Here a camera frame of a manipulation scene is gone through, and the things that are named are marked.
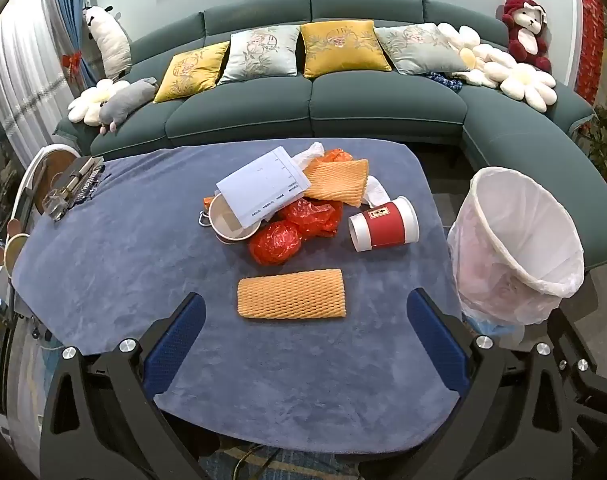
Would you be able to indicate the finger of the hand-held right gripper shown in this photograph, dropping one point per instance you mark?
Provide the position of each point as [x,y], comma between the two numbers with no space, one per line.
[586,377]

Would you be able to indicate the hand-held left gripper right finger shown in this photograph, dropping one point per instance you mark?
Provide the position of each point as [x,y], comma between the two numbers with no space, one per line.
[436,340]

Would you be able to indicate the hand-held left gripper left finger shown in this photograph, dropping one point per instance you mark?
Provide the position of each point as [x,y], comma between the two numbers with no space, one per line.
[176,340]

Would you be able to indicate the orange foam net sleeve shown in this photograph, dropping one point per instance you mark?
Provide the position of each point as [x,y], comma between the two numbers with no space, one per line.
[291,294]
[336,180]

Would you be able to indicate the trash bin with white liner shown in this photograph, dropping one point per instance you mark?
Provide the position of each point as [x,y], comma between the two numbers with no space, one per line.
[518,240]

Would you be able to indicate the red plastic bag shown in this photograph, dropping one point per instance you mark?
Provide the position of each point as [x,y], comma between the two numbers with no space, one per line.
[276,242]
[313,216]

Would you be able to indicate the blue table cloth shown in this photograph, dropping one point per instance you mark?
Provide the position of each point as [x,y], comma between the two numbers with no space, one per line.
[133,260]

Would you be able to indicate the red paper cup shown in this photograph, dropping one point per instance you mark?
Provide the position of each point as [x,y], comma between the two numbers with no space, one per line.
[378,225]

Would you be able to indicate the small orange plastic bag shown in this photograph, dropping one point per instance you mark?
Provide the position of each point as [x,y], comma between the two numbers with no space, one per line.
[209,203]

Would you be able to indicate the white paper towel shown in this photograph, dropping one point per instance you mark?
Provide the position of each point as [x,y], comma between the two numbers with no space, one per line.
[376,191]

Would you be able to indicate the white paper sheet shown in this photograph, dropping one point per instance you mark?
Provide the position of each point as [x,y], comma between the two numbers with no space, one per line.
[263,187]

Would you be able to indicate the white chair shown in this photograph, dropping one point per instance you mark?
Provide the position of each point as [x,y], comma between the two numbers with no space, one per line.
[38,170]

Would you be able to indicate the crumpled white tissue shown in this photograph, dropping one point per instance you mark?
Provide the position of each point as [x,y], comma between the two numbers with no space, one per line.
[309,155]

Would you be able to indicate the potted plant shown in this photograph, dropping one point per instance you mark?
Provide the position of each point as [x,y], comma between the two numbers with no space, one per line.
[606,140]

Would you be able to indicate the teal green sofa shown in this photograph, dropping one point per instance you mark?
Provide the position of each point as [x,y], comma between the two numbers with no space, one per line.
[383,105]

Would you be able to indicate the grey plush toy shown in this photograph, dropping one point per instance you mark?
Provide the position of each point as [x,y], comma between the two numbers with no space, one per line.
[128,100]

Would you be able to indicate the white flower cushion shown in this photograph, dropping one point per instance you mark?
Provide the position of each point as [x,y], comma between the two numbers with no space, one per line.
[523,80]
[90,102]
[471,47]

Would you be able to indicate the blue knitted cloth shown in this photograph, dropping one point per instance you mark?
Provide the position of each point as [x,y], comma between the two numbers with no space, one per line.
[443,81]

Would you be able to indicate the yellow embroidered cushion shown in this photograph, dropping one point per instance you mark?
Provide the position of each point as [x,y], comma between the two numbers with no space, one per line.
[341,47]
[191,75]

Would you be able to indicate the grey embroidered cushion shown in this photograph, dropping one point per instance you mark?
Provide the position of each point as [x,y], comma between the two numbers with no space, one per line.
[418,47]
[261,55]

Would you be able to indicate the red bow tieback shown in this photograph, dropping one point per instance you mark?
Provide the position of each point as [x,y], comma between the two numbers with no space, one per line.
[74,62]

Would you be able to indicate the white plush toy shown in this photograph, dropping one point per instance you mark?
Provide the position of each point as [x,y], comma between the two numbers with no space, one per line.
[110,40]

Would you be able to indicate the white sheer curtain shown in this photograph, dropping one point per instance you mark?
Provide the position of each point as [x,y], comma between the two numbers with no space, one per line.
[18,75]

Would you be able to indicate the red monkey plush toy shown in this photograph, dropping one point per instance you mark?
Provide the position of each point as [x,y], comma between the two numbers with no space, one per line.
[526,30]

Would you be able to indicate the blue curtain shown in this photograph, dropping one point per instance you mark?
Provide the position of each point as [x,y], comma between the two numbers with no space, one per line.
[70,15]

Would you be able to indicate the red wall banner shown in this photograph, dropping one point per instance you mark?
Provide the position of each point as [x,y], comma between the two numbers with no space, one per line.
[591,40]

